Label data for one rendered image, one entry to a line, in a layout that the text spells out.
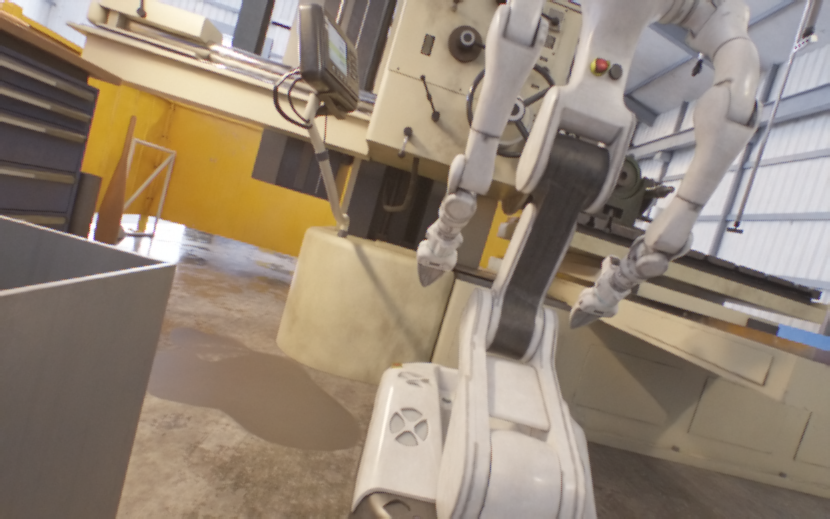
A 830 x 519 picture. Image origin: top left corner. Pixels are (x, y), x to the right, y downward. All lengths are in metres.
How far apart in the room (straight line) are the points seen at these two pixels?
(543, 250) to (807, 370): 0.61
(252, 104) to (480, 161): 1.64
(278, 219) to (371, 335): 2.63
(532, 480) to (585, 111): 0.76
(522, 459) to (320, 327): 1.38
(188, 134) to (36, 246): 3.91
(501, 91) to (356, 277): 1.30
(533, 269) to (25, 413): 0.93
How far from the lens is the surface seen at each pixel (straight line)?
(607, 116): 1.10
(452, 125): 2.01
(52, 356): 0.67
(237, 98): 2.42
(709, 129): 1.05
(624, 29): 1.16
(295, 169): 2.68
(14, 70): 1.70
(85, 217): 2.01
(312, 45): 1.51
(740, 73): 1.11
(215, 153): 4.70
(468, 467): 0.85
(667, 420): 2.58
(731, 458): 2.88
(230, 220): 4.62
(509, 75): 0.89
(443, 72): 2.06
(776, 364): 1.23
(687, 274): 2.20
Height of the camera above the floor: 0.73
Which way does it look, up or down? 4 degrees down
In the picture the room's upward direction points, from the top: 17 degrees clockwise
